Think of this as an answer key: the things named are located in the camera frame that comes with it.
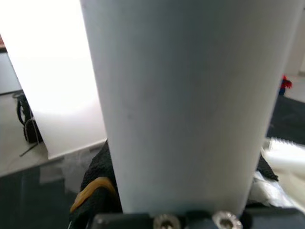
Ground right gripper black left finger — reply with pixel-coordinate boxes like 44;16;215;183
69;139;123;229

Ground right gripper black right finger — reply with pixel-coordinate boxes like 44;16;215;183
247;156;296;209

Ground white plastic table top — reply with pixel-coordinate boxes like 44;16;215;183
261;137;305;212

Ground white plastic table leg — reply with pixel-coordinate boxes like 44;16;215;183
80;0;305;215

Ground tan rubber band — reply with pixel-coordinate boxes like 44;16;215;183
70;177;115;213

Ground black tablecloth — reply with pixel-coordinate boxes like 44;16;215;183
0;95;305;229

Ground black backpack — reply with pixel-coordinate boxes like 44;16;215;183
13;93;44;144

